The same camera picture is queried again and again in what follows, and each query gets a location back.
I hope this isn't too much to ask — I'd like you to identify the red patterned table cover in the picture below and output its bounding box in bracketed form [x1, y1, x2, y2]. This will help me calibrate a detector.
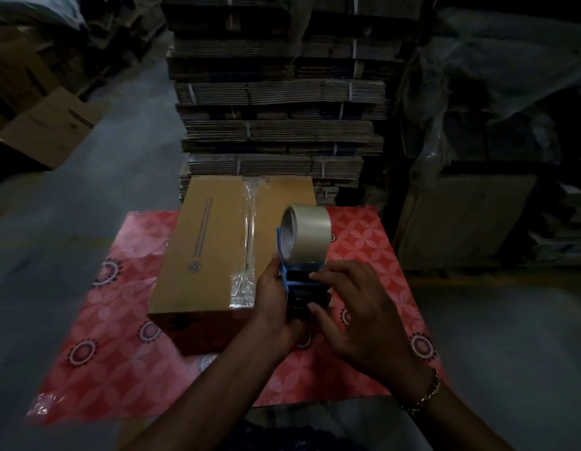
[27, 205, 447, 427]

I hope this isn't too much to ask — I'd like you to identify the blue tape dispenser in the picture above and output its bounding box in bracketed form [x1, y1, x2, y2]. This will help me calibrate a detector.
[275, 225, 333, 324]

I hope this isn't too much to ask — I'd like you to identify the open cardboard box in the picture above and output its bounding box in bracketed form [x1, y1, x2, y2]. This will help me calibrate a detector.
[0, 86, 111, 171]

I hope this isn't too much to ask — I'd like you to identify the pile of cardboard scraps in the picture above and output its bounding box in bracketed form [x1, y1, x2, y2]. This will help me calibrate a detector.
[0, 0, 167, 105]

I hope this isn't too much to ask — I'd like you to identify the large plain cardboard box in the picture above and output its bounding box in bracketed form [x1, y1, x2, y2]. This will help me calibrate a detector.
[393, 173, 538, 271]

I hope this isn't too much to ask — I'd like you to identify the person's right hand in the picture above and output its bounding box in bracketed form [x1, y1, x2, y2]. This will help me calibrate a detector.
[307, 260, 435, 401]

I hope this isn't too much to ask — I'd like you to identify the stack of flattened cardboard boxes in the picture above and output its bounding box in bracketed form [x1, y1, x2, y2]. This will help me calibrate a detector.
[160, 0, 426, 208]

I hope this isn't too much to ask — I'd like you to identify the person's left hand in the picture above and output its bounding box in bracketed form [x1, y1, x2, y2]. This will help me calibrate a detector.
[249, 252, 305, 360]

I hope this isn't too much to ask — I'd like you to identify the plastic wrapped goods pile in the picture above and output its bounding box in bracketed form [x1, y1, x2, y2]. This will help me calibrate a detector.
[402, 6, 581, 184]

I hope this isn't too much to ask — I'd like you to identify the beige packing tape roll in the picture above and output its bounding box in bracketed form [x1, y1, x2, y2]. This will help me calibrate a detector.
[279, 204, 333, 268]

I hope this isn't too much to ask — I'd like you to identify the clear tape strip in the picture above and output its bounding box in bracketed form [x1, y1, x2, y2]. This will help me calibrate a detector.
[229, 179, 259, 309]

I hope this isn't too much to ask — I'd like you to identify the person's right forearm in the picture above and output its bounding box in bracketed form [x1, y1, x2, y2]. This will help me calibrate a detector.
[398, 371, 514, 451]

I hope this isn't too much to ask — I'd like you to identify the gold chain bracelet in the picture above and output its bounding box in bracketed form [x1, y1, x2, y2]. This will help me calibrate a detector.
[400, 368, 442, 415]

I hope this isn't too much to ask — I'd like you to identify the person's left forearm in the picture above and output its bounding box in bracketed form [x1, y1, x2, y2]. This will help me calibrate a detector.
[124, 324, 293, 451]

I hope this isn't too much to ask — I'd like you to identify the brown cardboard box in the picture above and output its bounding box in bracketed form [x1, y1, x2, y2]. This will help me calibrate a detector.
[147, 175, 318, 357]

